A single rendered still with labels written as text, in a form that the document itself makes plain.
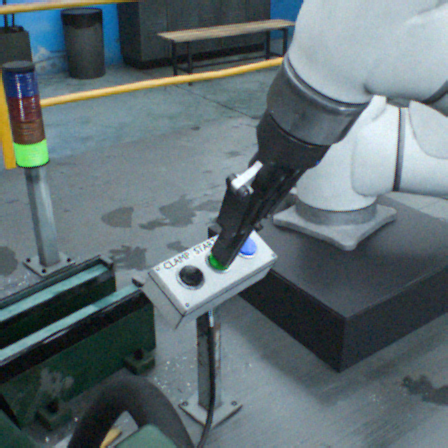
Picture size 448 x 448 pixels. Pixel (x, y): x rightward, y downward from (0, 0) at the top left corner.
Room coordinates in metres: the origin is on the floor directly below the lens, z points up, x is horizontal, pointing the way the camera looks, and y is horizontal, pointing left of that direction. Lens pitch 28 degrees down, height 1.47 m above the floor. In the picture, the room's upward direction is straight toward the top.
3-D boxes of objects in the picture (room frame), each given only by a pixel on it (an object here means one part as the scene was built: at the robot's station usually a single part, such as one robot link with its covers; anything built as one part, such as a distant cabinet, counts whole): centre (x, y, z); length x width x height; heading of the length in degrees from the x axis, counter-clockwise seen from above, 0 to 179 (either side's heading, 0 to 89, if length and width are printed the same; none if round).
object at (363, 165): (1.06, -0.23, 1.08); 0.18 x 0.16 x 0.22; 77
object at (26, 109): (1.08, 0.37, 1.14); 0.06 x 0.06 x 0.04
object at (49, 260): (1.08, 0.37, 1.01); 0.08 x 0.08 x 0.42; 46
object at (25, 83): (1.08, 0.37, 1.19); 0.06 x 0.06 x 0.04
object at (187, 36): (5.84, -0.07, 0.22); 1.40 x 0.33 x 0.43; 124
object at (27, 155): (1.08, 0.37, 1.05); 0.06 x 0.06 x 0.04
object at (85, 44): (5.81, 1.32, 0.30); 0.39 x 0.39 x 0.60
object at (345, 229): (1.08, -0.21, 0.94); 0.22 x 0.18 x 0.06; 47
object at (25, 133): (1.08, 0.37, 1.10); 0.06 x 0.06 x 0.04
